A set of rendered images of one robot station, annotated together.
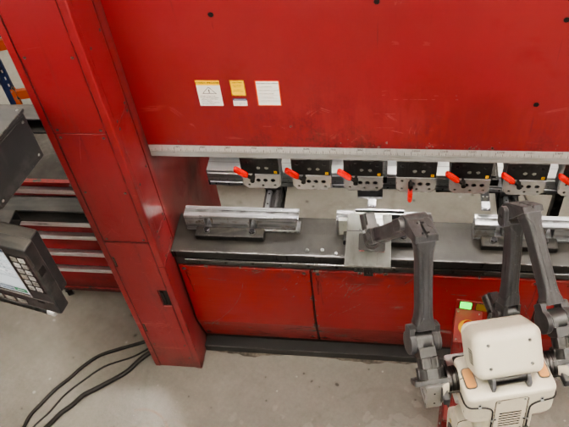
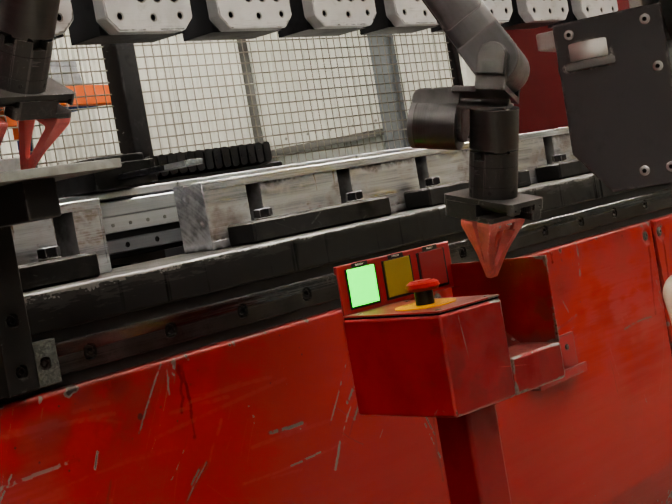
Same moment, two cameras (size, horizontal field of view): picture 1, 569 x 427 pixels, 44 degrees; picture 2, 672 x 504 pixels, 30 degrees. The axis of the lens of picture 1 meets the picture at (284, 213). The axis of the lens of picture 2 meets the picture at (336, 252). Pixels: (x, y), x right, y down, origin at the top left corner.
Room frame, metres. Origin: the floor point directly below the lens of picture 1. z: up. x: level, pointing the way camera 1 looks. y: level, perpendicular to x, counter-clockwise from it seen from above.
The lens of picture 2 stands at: (0.78, 0.66, 0.93)
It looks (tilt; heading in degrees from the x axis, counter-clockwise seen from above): 3 degrees down; 299
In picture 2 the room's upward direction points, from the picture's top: 10 degrees counter-clockwise
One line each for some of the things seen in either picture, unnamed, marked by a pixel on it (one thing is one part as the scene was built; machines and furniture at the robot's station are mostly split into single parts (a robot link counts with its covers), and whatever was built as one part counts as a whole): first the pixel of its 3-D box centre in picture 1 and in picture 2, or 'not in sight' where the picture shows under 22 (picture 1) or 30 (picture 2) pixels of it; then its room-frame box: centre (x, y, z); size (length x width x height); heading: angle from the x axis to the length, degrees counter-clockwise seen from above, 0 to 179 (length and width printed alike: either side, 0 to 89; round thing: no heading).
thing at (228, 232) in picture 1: (229, 233); not in sight; (1.95, 0.25, 0.89); 0.30 x 0.05 x 0.03; 77
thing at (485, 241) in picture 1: (518, 244); (313, 219); (1.69, -0.93, 0.89); 0.30 x 0.05 x 0.03; 77
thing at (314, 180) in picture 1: (312, 167); not in sight; (1.93, -0.13, 1.26); 0.15 x 0.09 x 0.17; 77
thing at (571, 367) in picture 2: not in sight; (556, 360); (1.50, -1.32, 0.59); 0.15 x 0.02 x 0.07; 77
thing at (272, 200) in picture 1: (278, 174); not in sight; (2.35, 0.00, 0.81); 0.64 x 0.08 x 0.14; 167
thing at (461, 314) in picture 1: (478, 331); (450, 322); (1.40, -0.70, 0.75); 0.20 x 0.16 x 0.18; 71
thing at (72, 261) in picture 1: (87, 213); not in sight; (2.55, 1.03, 0.50); 0.50 x 0.50 x 1.00; 77
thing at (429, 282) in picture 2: not in sight; (423, 294); (1.40, -0.65, 0.79); 0.04 x 0.04 x 0.04
